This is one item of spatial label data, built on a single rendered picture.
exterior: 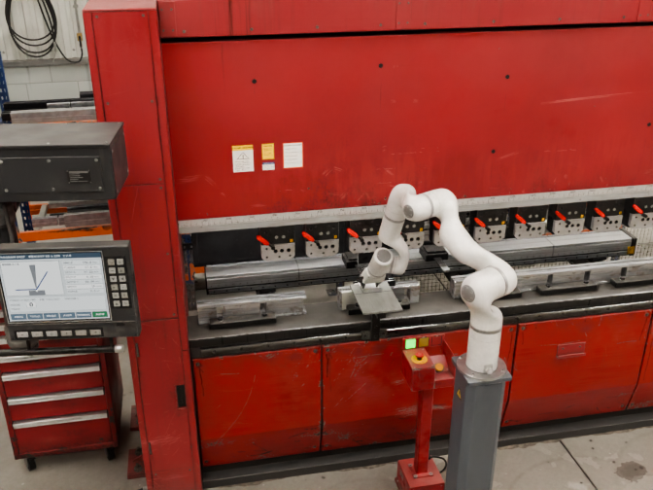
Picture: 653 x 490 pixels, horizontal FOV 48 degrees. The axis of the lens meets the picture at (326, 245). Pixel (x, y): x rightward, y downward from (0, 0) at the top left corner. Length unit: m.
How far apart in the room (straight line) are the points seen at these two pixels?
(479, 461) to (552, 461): 1.06
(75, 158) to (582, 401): 2.88
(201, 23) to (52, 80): 4.52
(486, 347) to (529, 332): 0.95
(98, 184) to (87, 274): 0.32
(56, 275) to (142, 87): 0.74
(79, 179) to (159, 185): 0.49
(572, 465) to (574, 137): 1.69
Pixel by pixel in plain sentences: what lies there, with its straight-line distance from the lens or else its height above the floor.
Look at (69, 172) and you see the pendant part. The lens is 2.52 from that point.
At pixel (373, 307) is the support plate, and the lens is 3.30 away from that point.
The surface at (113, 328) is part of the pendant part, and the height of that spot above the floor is 1.28.
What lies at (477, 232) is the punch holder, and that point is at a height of 1.23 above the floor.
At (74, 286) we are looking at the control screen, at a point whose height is 1.45.
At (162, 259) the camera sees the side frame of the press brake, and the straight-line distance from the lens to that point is 3.05.
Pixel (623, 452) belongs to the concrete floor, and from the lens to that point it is 4.34.
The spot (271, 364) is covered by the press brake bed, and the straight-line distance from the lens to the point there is 3.47.
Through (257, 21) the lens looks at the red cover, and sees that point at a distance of 2.98.
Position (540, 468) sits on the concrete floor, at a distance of 4.11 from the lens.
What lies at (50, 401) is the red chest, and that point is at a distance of 3.89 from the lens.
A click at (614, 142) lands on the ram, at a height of 1.62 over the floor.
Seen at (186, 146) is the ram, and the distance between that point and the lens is 3.09.
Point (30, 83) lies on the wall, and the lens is 7.42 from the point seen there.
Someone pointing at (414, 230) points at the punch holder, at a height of 1.26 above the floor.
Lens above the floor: 2.66
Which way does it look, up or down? 26 degrees down
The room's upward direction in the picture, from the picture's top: straight up
